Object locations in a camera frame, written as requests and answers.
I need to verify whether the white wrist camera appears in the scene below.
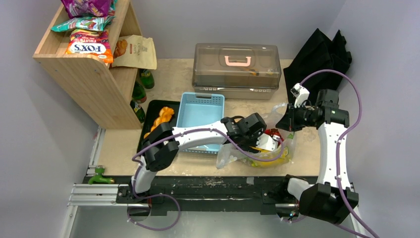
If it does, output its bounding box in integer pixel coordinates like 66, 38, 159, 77
256, 134, 278, 152
290, 83, 310, 108

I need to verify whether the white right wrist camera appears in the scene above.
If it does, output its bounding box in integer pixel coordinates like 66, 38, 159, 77
290, 83, 310, 108

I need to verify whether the light blue plastic basket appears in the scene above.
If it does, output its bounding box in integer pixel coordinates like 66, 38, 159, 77
173, 92, 227, 154

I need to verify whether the teal snack bag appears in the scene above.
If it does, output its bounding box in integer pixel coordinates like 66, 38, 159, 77
51, 16, 115, 32

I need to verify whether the smoky clear storage box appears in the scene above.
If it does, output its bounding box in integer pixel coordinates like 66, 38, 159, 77
192, 43, 282, 100

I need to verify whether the black fabric tote bag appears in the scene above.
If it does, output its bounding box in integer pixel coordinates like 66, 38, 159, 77
283, 29, 352, 104

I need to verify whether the yellow banana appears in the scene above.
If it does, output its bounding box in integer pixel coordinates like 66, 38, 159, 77
249, 151, 291, 168

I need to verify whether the orange twisted bread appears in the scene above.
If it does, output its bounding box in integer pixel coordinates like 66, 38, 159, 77
143, 107, 175, 138

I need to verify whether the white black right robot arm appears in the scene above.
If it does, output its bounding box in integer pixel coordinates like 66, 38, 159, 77
276, 85, 359, 224

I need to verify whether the green glass bottle red label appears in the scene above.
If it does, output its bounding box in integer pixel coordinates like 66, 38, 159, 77
132, 81, 147, 103

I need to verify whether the purple snack bag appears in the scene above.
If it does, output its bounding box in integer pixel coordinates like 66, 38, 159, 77
61, 0, 114, 19

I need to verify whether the aluminium frame rail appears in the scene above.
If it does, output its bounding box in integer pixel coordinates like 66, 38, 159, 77
60, 126, 368, 238

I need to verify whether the black table front rail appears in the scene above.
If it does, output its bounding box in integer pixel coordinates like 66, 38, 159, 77
114, 176, 299, 219

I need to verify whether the Fox's candy bag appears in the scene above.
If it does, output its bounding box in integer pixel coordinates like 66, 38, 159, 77
65, 29, 113, 63

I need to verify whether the wooden shelf unit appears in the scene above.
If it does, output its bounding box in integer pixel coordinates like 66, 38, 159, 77
33, 5, 141, 129

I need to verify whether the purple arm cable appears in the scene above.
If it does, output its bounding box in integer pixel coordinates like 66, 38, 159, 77
126, 128, 286, 231
299, 69, 381, 238

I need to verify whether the clear plastic grocery bag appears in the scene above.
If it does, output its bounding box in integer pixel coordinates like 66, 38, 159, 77
216, 103, 297, 169

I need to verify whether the dark green tray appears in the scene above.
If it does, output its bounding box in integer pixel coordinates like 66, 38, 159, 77
137, 100, 180, 153

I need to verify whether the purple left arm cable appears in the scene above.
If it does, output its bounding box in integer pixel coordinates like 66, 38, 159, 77
126, 128, 286, 231

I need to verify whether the pink box handle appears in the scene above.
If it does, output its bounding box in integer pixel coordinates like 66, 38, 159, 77
224, 56, 252, 67

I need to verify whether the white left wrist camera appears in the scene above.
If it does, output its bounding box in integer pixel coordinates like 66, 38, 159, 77
256, 134, 278, 152

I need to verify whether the red lychee bunch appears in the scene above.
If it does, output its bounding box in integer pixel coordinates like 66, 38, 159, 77
264, 128, 284, 142

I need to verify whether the beige cassava chips bag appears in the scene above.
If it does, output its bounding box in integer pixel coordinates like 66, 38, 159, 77
112, 35, 157, 70

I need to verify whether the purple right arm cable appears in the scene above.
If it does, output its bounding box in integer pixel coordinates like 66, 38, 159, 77
299, 69, 381, 238

